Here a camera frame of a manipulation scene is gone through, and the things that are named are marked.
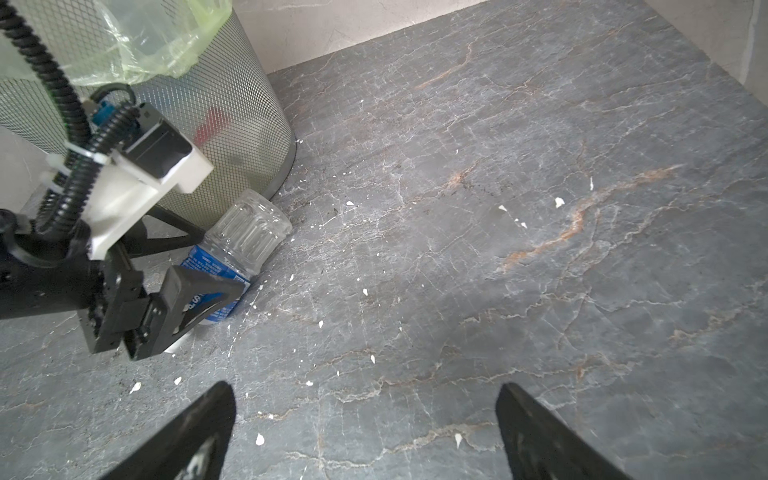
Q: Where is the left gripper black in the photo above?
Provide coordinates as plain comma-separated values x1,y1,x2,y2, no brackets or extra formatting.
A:
1,205,245,361

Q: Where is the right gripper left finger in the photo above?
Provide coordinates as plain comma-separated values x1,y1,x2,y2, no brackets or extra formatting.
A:
103,381,236,479

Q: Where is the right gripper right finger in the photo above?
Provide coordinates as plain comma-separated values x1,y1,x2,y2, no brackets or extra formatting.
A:
495,383,630,480

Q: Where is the Pocari bottle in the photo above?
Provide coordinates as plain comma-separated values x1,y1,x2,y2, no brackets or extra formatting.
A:
164,188,294,355

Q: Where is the mesh bin with green bag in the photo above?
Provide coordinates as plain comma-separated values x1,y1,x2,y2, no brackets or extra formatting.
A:
1,1,296,229

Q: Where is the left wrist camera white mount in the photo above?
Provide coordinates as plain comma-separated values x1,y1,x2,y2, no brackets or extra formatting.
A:
41,101,215,262

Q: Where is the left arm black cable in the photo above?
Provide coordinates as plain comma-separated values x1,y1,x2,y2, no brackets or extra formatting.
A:
0,0,142,241

